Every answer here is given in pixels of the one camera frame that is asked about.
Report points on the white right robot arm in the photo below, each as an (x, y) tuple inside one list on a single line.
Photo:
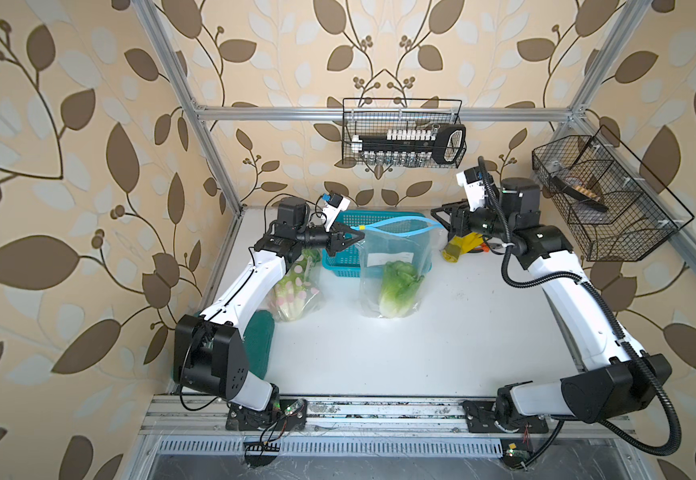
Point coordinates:
[(616, 376)]

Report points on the black brush in basket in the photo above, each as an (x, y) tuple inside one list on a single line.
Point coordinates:
[(581, 194)]

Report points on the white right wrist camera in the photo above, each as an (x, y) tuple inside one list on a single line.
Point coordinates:
[(475, 187)]

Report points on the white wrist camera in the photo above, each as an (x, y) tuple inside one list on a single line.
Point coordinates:
[(334, 205), (475, 187)]

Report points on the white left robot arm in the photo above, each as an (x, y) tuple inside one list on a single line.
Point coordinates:
[(209, 353)]

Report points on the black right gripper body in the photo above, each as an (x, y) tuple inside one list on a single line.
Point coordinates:
[(483, 222)]

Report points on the black wire basket wall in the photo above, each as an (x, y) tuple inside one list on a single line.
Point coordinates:
[(644, 213), (376, 115)]

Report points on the black socket bit holder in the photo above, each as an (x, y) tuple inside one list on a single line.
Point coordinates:
[(440, 146)]

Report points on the clear plastic bag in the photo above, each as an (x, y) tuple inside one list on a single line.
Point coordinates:
[(395, 257)]

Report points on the teal plastic basket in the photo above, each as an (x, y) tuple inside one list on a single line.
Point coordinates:
[(347, 263)]

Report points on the pale chinese cabbage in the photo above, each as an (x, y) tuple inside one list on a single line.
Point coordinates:
[(400, 285)]

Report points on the green plastic tool case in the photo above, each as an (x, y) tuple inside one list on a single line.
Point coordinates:
[(258, 339)]

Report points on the yellow black work glove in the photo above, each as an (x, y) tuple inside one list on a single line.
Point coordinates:
[(459, 246)]

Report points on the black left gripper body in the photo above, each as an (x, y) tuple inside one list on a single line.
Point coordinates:
[(314, 238)]

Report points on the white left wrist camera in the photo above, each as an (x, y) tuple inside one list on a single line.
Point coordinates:
[(334, 205)]

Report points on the black wire basket back wall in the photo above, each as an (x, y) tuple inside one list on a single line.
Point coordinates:
[(376, 115)]

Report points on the clear pink-dotted zipper bag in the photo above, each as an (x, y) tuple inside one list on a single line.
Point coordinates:
[(298, 294)]

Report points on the black wire basket right wall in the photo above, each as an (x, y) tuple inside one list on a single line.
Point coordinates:
[(644, 213)]

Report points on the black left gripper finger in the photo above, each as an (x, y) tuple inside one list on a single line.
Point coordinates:
[(343, 249), (346, 231)]

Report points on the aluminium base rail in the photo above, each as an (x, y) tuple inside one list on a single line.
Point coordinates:
[(342, 426)]

